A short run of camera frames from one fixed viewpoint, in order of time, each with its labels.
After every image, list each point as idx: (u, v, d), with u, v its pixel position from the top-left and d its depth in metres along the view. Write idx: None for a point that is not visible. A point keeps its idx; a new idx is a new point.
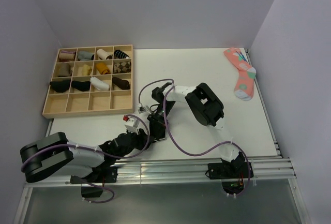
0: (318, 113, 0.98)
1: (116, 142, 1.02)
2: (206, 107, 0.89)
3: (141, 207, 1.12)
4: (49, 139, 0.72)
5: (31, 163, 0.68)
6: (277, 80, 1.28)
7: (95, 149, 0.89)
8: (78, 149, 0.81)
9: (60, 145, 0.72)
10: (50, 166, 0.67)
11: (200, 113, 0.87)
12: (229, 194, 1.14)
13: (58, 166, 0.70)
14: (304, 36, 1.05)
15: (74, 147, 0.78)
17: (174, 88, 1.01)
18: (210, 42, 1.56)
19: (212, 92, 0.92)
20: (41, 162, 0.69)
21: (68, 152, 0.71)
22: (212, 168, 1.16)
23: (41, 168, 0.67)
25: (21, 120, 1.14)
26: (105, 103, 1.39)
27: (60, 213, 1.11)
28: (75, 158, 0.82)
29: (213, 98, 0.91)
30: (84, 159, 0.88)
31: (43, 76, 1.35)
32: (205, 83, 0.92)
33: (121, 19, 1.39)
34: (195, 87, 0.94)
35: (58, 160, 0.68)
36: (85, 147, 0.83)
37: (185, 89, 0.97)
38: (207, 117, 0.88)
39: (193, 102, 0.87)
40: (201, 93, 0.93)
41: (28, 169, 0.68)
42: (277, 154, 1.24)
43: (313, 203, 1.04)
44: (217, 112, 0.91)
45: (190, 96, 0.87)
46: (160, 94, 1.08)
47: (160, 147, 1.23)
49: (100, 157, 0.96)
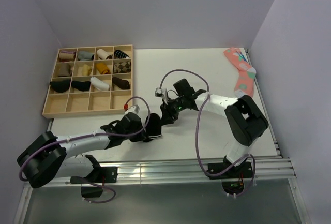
0: (319, 113, 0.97)
1: (126, 118, 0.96)
2: (249, 124, 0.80)
3: (141, 208, 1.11)
4: (40, 143, 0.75)
5: (31, 167, 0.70)
6: (277, 80, 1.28)
7: (94, 133, 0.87)
8: (72, 142, 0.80)
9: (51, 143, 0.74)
10: (47, 166, 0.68)
11: (242, 130, 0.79)
12: (229, 194, 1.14)
13: (56, 165, 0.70)
14: (304, 36, 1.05)
15: (65, 140, 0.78)
17: (209, 98, 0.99)
18: (210, 42, 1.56)
19: (257, 106, 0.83)
20: (39, 164, 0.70)
21: (60, 149, 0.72)
22: (212, 168, 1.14)
23: (39, 170, 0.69)
25: (21, 120, 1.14)
26: (106, 103, 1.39)
27: (60, 213, 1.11)
28: (74, 151, 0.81)
29: (258, 114, 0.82)
30: (87, 148, 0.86)
31: (43, 76, 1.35)
32: (248, 96, 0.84)
33: (121, 19, 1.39)
34: (237, 99, 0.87)
35: (53, 158, 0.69)
36: (78, 136, 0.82)
37: (224, 100, 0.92)
38: (249, 135, 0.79)
39: (235, 117, 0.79)
40: (242, 107, 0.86)
41: (30, 175, 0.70)
42: (277, 154, 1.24)
43: (313, 203, 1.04)
44: (259, 131, 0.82)
45: (230, 109, 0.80)
46: (191, 100, 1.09)
47: (160, 147, 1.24)
49: (103, 139, 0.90)
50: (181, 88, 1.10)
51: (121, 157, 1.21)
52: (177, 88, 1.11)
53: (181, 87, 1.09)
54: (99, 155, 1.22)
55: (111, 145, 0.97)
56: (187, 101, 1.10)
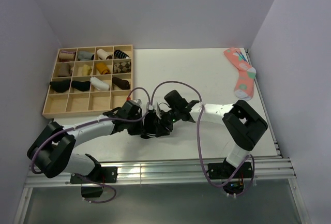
0: (319, 113, 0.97)
1: (128, 102, 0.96)
2: (249, 129, 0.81)
3: (141, 208, 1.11)
4: (46, 133, 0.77)
5: (43, 159, 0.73)
6: (277, 80, 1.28)
7: (98, 120, 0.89)
8: (79, 129, 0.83)
9: (58, 132, 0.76)
10: (60, 154, 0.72)
11: (244, 136, 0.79)
12: (228, 194, 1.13)
13: (67, 152, 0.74)
14: (304, 36, 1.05)
15: (72, 128, 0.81)
17: (204, 109, 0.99)
18: (209, 42, 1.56)
19: (253, 110, 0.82)
20: (49, 154, 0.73)
21: (69, 136, 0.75)
22: (212, 168, 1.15)
23: (52, 160, 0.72)
25: (21, 120, 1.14)
26: (105, 103, 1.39)
27: (60, 213, 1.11)
28: (82, 138, 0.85)
29: (256, 117, 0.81)
30: (93, 134, 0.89)
31: (43, 76, 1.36)
32: (243, 101, 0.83)
33: (121, 19, 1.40)
34: (231, 105, 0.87)
35: (63, 146, 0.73)
36: (84, 123, 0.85)
37: (219, 108, 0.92)
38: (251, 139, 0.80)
39: (234, 124, 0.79)
40: (239, 112, 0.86)
41: (43, 166, 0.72)
42: (277, 154, 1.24)
43: (313, 203, 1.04)
44: (259, 132, 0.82)
45: (229, 118, 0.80)
46: (186, 112, 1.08)
47: (159, 147, 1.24)
49: (108, 124, 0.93)
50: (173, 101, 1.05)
51: (121, 157, 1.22)
52: (169, 101, 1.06)
53: (174, 101, 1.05)
54: (99, 155, 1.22)
55: (115, 129, 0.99)
56: (180, 113, 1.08)
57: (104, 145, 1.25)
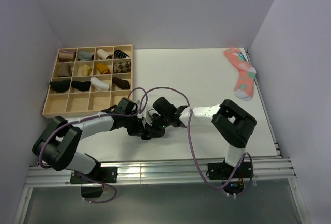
0: (319, 113, 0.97)
1: (124, 100, 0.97)
2: (239, 127, 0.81)
3: (141, 207, 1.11)
4: (51, 127, 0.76)
5: (49, 152, 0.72)
6: (277, 79, 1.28)
7: (99, 114, 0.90)
8: (83, 122, 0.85)
9: (63, 124, 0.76)
10: (67, 146, 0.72)
11: (235, 134, 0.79)
12: (229, 194, 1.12)
13: (75, 144, 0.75)
14: (304, 36, 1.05)
15: (77, 121, 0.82)
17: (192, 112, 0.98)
18: (209, 42, 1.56)
19: (240, 108, 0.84)
20: (56, 147, 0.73)
21: (75, 128, 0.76)
22: (212, 168, 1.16)
23: (59, 152, 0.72)
25: (21, 120, 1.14)
26: (105, 103, 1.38)
27: (60, 213, 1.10)
28: (85, 132, 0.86)
29: (243, 115, 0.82)
30: (95, 129, 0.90)
31: (43, 76, 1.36)
32: (230, 100, 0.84)
33: (121, 19, 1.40)
34: (219, 106, 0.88)
35: (71, 137, 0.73)
36: (87, 117, 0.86)
37: (207, 110, 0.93)
38: (242, 137, 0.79)
39: (222, 124, 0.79)
40: (227, 112, 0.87)
41: (50, 160, 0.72)
42: (277, 154, 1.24)
43: (313, 203, 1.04)
44: (251, 129, 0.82)
45: (217, 119, 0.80)
46: (176, 119, 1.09)
47: (159, 147, 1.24)
49: (108, 119, 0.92)
50: (162, 108, 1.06)
51: (121, 157, 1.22)
52: (158, 108, 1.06)
53: (162, 108, 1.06)
54: (99, 155, 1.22)
55: (115, 126, 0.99)
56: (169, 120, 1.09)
57: (104, 145, 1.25)
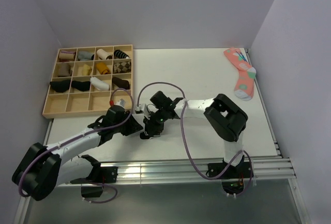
0: (319, 113, 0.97)
1: (110, 110, 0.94)
2: (230, 121, 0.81)
3: (141, 207, 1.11)
4: (30, 156, 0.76)
5: (29, 182, 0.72)
6: (277, 79, 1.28)
7: (83, 134, 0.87)
8: (64, 146, 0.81)
9: (42, 153, 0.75)
10: (45, 176, 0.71)
11: (225, 128, 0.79)
12: (228, 194, 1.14)
13: (54, 172, 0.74)
14: (304, 36, 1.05)
15: (57, 148, 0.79)
17: (187, 104, 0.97)
18: (209, 42, 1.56)
19: (233, 103, 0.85)
20: (35, 177, 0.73)
21: (54, 155, 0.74)
22: (212, 168, 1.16)
23: (38, 183, 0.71)
25: (21, 120, 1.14)
26: (105, 102, 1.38)
27: (60, 213, 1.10)
28: (69, 154, 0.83)
29: (236, 109, 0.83)
30: (80, 148, 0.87)
31: (43, 76, 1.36)
32: (223, 93, 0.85)
33: (121, 19, 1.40)
34: (212, 100, 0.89)
35: (48, 167, 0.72)
36: (68, 140, 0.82)
37: (201, 103, 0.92)
38: (233, 132, 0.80)
39: (215, 118, 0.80)
40: (220, 106, 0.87)
41: (30, 190, 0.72)
42: (277, 154, 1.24)
43: (313, 203, 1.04)
44: (241, 124, 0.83)
45: (209, 112, 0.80)
46: (171, 110, 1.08)
47: (159, 146, 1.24)
49: (94, 137, 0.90)
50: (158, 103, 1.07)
51: (121, 157, 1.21)
52: (155, 102, 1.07)
53: (159, 101, 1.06)
54: (99, 155, 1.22)
55: (103, 140, 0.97)
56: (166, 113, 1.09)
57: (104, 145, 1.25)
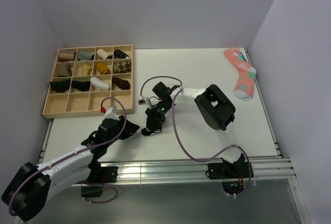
0: (319, 113, 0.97)
1: (101, 125, 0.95)
2: (218, 109, 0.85)
3: (141, 208, 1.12)
4: (20, 176, 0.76)
5: (18, 202, 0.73)
6: (277, 80, 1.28)
7: (75, 152, 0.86)
8: (55, 166, 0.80)
9: (33, 174, 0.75)
10: (33, 197, 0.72)
11: (211, 115, 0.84)
12: (229, 194, 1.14)
13: (43, 193, 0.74)
14: (304, 36, 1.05)
15: (48, 168, 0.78)
17: (181, 91, 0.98)
18: (209, 42, 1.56)
19: (223, 93, 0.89)
20: (24, 197, 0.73)
21: (44, 177, 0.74)
22: (212, 168, 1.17)
23: (27, 204, 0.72)
25: (21, 121, 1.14)
26: (106, 102, 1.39)
27: (60, 213, 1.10)
28: (60, 174, 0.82)
29: (224, 100, 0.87)
30: (73, 167, 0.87)
31: (43, 76, 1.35)
32: (214, 84, 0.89)
33: (121, 19, 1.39)
34: (205, 89, 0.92)
35: (38, 190, 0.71)
36: (60, 160, 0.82)
37: (194, 91, 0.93)
38: (219, 120, 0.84)
39: (203, 105, 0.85)
40: (211, 96, 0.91)
41: (19, 209, 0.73)
42: (277, 154, 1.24)
43: (313, 203, 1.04)
44: (229, 115, 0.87)
45: (199, 98, 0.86)
46: (167, 95, 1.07)
47: (159, 146, 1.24)
49: (87, 155, 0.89)
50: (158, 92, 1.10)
51: (121, 157, 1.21)
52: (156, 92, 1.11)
53: (159, 90, 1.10)
54: None
55: (96, 157, 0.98)
56: (166, 101, 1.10)
57: None
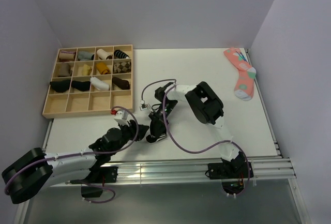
0: (319, 113, 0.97)
1: (105, 136, 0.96)
2: (206, 105, 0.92)
3: (142, 207, 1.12)
4: (27, 159, 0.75)
5: (16, 182, 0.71)
6: (277, 80, 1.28)
7: (81, 152, 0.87)
8: (60, 159, 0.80)
9: (39, 160, 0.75)
10: (32, 182, 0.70)
11: (200, 110, 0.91)
12: (229, 194, 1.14)
13: (41, 182, 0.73)
14: (304, 36, 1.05)
15: (53, 159, 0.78)
17: (174, 87, 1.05)
18: (210, 42, 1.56)
19: (212, 90, 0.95)
20: (23, 180, 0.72)
21: (47, 167, 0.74)
22: (212, 168, 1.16)
23: (23, 187, 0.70)
25: (21, 120, 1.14)
26: (106, 103, 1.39)
27: (60, 213, 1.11)
28: (61, 168, 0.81)
29: (213, 96, 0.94)
30: (74, 166, 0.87)
31: (43, 76, 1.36)
32: (204, 81, 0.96)
33: (121, 19, 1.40)
34: (195, 85, 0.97)
35: (38, 176, 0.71)
36: (66, 155, 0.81)
37: (185, 88, 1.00)
38: (207, 115, 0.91)
39: (192, 101, 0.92)
40: (201, 92, 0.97)
41: (12, 190, 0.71)
42: (277, 154, 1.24)
43: (313, 203, 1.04)
44: (216, 110, 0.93)
45: (190, 94, 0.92)
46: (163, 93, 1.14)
47: (159, 147, 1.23)
49: (90, 159, 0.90)
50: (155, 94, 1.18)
51: (121, 157, 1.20)
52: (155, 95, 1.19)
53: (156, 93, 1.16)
54: None
55: (96, 164, 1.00)
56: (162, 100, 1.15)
57: None
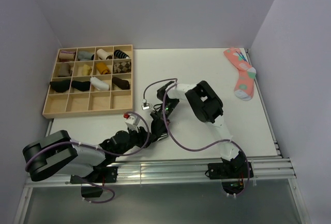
0: (319, 112, 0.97)
1: (114, 138, 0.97)
2: (206, 104, 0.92)
3: (142, 208, 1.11)
4: (53, 137, 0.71)
5: (36, 161, 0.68)
6: (277, 79, 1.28)
7: (96, 147, 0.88)
8: (81, 147, 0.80)
9: (64, 142, 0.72)
10: (56, 163, 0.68)
11: (199, 109, 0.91)
12: (229, 194, 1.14)
13: (63, 164, 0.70)
14: (304, 36, 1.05)
15: (77, 144, 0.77)
17: (175, 86, 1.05)
18: (210, 42, 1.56)
19: (212, 89, 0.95)
20: (45, 160, 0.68)
21: (73, 150, 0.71)
22: (212, 168, 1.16)
23: (46, 167, 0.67)
25: (21, 120, 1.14)
26: (106, 103, 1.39)
27: (60, 213, 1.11)
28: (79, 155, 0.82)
29: (212, 95, 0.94)
30: (87, 158, 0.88)
31: (43, 76, 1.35)
32: (204, 80, 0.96)
33: (121, 19, 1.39)
34: (195, 85, 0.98)
35: (63, 158, 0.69)
36: (88, 145, 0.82)
37: (186, 86, 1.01)
38: (206, 114, 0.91)
39: (192, 99, 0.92)
40: (201, 91, 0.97)
41: (32, 168, 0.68)
42: (277, 154, 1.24)
43: (313, 203, 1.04)
44: (216, 109, 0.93)
45: (189, 93, 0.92)
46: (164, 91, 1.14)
47: (159, 147, 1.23)
49: (101, 155, 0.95)
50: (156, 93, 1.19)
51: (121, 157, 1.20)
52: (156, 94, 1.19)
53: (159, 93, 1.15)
54: None
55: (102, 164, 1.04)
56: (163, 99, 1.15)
57: None
